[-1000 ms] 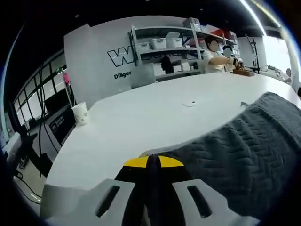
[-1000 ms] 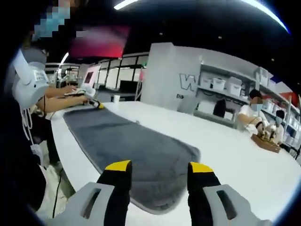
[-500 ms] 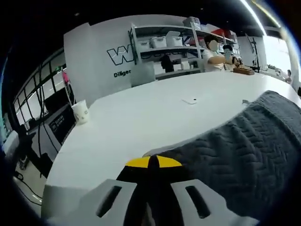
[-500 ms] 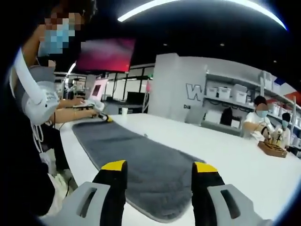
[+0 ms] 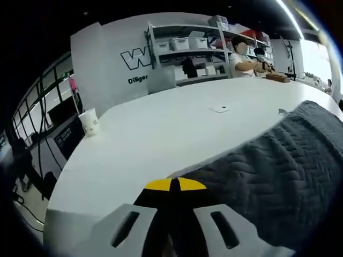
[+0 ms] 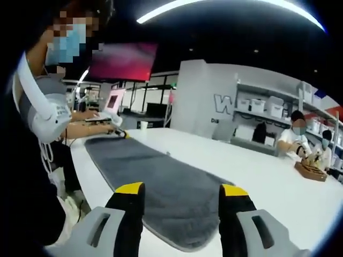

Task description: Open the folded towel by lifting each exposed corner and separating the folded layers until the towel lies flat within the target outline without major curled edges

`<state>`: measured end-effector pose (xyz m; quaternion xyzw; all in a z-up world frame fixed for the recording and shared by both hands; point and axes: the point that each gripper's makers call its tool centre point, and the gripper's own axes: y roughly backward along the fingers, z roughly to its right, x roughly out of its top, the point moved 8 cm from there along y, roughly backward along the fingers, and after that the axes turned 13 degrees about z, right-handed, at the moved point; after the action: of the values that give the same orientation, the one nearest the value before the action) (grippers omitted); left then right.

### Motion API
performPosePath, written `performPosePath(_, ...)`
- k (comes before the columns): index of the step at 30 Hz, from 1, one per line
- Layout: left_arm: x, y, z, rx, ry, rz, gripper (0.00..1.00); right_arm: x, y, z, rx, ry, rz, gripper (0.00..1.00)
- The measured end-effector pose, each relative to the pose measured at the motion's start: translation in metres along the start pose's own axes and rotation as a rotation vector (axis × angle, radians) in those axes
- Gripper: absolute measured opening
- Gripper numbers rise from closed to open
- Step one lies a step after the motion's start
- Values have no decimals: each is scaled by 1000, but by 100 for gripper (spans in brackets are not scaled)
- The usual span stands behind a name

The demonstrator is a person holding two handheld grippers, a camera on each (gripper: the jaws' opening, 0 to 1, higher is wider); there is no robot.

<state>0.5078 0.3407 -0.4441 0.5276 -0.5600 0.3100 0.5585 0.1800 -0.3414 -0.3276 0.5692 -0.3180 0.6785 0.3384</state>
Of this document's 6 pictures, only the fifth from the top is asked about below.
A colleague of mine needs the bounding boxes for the grey towel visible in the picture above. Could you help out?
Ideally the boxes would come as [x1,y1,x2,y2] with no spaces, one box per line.
[167,100,343,248]

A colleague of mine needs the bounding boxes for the white paper cup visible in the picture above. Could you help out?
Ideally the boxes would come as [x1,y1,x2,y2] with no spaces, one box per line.
[78,108,100,137]

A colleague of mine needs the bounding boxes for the white smartphone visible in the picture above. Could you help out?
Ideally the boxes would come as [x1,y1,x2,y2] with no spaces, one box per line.
[208,105,230,114]

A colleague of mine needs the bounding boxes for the grey counter desk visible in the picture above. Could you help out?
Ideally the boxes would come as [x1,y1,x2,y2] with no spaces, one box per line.
[28,115,84,173]

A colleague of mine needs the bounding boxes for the black monitor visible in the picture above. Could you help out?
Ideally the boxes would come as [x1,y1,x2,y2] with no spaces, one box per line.
[48,103,74,121]

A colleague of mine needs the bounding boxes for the black backpack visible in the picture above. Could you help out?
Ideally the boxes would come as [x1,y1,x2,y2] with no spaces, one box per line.
[182,58,198,79]

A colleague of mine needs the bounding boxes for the brown wooden tray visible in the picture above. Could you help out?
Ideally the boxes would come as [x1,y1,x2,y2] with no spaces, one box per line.
[265,72,292,83]

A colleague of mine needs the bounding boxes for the white logo partition panel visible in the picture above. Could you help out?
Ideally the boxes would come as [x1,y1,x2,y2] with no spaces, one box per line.
[70,21,177,118]

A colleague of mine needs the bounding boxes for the group of white storage boxes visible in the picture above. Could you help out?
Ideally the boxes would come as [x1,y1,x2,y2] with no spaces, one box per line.
[155,16,271,58]

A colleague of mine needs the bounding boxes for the black tripod stand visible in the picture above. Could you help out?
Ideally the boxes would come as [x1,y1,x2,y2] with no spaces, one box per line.
[280,36,299,81]

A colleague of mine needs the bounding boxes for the grey metal shelf rack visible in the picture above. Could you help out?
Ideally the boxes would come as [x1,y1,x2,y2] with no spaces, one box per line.
[146,16,274,81]

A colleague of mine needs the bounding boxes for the curved ceiling light strip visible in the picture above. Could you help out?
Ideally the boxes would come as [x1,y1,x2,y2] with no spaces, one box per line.
[275,0,305,40]

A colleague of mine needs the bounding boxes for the black hanging cable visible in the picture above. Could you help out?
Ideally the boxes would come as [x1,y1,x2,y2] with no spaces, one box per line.
[36,76,64,172]

